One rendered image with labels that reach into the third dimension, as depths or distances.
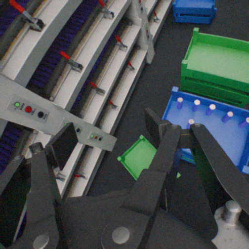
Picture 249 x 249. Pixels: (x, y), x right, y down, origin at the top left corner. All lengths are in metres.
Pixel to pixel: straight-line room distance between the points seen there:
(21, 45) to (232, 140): 0.70
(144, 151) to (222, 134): 0.47
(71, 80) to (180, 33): 1.00
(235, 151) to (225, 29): 1.02
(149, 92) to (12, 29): 0.80
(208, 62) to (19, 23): 0.68
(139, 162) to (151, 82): 0.55
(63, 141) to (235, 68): 0.67
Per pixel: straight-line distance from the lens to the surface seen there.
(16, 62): 0.44
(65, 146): 0.17
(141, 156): 0.88
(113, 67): 0.75
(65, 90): 0.54
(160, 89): 1.00
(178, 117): 0.57
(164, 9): 1.34
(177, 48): 1.21
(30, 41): 0.46
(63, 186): 0.72
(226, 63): 0.72
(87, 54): 0.59
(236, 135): 0.59
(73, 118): 0.57
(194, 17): 1.39
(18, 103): 0.43
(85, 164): 0.85
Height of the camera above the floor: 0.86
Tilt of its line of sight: 65 degrees down
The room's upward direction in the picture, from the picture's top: 48 degrees counter-clockwise
